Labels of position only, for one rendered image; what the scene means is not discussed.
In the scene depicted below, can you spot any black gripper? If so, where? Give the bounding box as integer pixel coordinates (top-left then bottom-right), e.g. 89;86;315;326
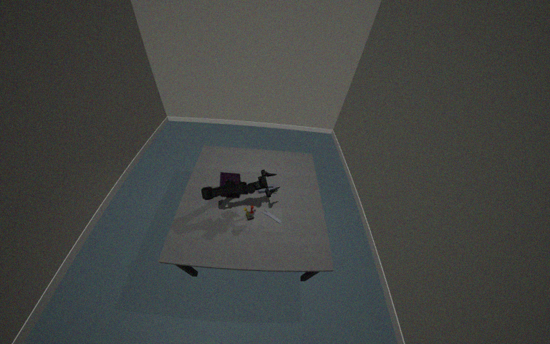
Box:
255;170;280;197

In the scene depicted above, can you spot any grey flat bar with forked end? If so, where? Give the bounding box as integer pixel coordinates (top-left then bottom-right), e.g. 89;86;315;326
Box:
262;209;282;223

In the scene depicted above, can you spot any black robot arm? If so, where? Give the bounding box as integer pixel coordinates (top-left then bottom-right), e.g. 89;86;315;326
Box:
201;176;267;200

